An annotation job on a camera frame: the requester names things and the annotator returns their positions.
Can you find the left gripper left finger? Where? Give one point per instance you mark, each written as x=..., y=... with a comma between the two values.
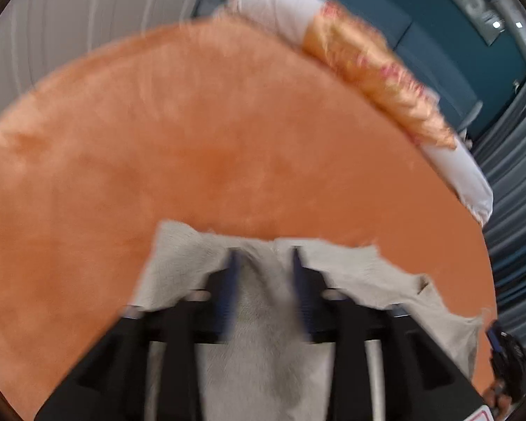
x=201, y=317

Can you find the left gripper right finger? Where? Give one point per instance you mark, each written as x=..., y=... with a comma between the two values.
x=330, y=316

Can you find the grey fleece garment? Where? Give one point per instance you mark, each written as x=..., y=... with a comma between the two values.
x=266, y=369

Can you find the person's right hand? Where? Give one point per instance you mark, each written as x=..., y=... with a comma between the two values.
x=498, y=401

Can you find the orange plush bed blanket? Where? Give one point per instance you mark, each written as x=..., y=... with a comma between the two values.
x=223, y=127

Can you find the grey blue curtain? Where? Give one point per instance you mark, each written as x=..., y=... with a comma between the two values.
x=501, y=154

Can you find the orange satin pillow cover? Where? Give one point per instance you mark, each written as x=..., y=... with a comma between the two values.
x=360, y=56

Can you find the blue upholstered headboard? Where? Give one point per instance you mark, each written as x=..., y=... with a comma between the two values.
x=476, y=80

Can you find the white pillow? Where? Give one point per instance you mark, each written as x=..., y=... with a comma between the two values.
x=289, y=19

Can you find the white panelled wardrobe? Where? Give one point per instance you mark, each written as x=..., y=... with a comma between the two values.
x=38, y=36

